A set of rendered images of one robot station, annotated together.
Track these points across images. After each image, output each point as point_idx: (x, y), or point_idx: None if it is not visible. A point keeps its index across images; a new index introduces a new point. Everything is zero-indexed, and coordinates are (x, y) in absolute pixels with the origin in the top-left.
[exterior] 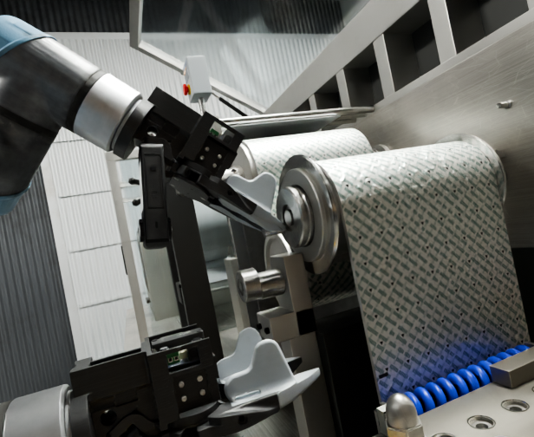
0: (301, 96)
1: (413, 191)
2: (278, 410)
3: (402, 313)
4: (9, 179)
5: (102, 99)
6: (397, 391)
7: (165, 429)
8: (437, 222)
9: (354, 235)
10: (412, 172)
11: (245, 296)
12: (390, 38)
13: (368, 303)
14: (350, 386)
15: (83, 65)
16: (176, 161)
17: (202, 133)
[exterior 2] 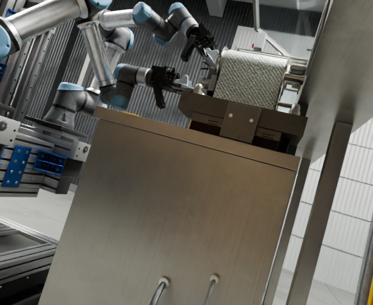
0: None
1: (249, 62)
2: (180, 87)
3: (227, 92)
4: (165, 36)
5: (186, 22)
6: None
7: (160, 80)
8: (252, 74)
9: (223, 66)
10: (253, 57)
11: (198, 81)
12: None
13: (218, 85)
14: None
15: (187, 14)
16: (195, 40)
17: (204, 34)
